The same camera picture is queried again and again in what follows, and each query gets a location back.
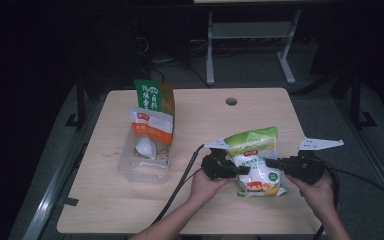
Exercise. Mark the green and red chili packet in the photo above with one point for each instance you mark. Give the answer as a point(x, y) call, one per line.
point(150, 96)

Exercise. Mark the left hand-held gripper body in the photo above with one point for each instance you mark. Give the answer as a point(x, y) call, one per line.
point(218, 165)

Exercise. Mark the aluminium frame rail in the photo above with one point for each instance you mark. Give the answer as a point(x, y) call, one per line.
point(51, 196)
point(373, 156)

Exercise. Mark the person's right hand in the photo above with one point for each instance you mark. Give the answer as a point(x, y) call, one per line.
point(320, 195)

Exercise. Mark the person's left hand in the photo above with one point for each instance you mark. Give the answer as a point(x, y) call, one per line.
point(205, 190)

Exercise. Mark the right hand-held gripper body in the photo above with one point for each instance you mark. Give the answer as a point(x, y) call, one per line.
point(308, 166)

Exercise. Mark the white metal table frame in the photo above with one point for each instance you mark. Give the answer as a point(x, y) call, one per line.
point(250, 30)

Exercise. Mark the clear plastic container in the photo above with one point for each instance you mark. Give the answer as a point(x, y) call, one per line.
point(143, 166)

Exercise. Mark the black metal stand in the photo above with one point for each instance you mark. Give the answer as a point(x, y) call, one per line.
point(81, 100)
point(356, 100)

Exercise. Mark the green and white powder bag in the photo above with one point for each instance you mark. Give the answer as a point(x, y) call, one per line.
point(258, 150)

